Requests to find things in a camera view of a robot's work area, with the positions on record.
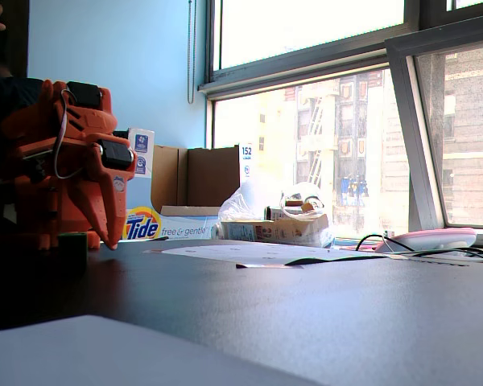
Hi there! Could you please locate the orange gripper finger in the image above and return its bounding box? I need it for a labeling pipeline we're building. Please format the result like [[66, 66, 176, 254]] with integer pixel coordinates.
[[97, 167, 137, 251], [80, 185, 106, 244]]

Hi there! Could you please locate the beaded blind chain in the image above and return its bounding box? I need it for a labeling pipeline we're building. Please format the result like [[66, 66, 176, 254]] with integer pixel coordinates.
[[187, 0, 197, 105]]

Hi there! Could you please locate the pink pencil case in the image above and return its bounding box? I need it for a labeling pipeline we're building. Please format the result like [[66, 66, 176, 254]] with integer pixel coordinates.
[[373, 227, 478, 254]]

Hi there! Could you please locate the clear plastic bag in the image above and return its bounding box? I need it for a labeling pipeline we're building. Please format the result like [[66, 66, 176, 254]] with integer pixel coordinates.
[[218, 180, 327, 227]]

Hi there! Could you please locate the white numbered grid paper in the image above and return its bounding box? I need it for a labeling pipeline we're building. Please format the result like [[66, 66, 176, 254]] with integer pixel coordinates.
[[142, 240, 388, 269]]

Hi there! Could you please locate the brick building outside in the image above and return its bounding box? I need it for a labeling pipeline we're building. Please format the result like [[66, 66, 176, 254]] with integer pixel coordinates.
[[257, 39, 483, 238]]

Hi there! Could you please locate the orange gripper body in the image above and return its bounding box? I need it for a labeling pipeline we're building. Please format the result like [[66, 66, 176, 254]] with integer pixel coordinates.
[[88, 134, 138, 173]]

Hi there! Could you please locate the Tide detergent cardboard box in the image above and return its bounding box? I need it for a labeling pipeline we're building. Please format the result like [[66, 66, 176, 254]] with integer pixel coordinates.
[[122, 127, 254, 242]]

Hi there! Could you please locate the printed food carton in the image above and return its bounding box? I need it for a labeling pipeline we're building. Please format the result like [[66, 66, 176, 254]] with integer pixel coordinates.
[[220, 214, 336, 248]]

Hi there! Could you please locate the grey window frame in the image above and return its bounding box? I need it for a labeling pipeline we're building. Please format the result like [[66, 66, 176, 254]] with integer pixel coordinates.
[[196, 0, 483, 244]]

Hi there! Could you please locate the tilted grey window sash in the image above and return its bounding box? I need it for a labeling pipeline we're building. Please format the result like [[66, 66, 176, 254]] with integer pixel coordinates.
[[385, 11, 483, 242]]

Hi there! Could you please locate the thin grey servo cable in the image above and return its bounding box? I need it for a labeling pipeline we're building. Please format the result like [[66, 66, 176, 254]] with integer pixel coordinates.
[[53, 88, 86, 181]]

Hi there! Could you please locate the green cube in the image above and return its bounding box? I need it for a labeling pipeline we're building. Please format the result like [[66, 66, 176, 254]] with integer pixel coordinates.
[[58, 232, 89, 275]]

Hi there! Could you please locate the thin black looped cable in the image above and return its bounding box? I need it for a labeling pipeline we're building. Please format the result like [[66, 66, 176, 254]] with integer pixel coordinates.
[[354, 234, 483, 266]]

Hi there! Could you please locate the pale grey flat panel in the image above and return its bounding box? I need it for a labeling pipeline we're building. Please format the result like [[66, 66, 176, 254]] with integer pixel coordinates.
[[0, 314, 321, 386]]

